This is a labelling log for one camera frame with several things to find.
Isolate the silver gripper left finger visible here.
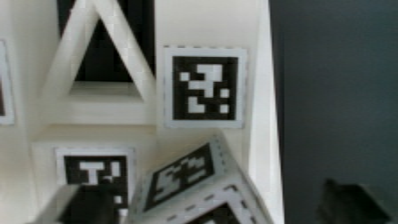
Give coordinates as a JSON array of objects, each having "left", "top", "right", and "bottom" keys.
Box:
[{"left": 29, "top": 183, "right": 130, "bottom": 224}]

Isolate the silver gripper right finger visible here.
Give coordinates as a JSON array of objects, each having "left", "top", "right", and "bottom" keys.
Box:
[{"left": 317, "top": 179, "right": 395, "bottom": 224}]

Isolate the white cube front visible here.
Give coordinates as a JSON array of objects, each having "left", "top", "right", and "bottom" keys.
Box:
[{"left": 125, "top": 135, "right": 274, "bottom": 224}]

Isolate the white chair side frame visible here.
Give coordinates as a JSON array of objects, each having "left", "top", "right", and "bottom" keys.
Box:
[{"left": 0, "top": 0, "right": 285, "bottom": 224}]

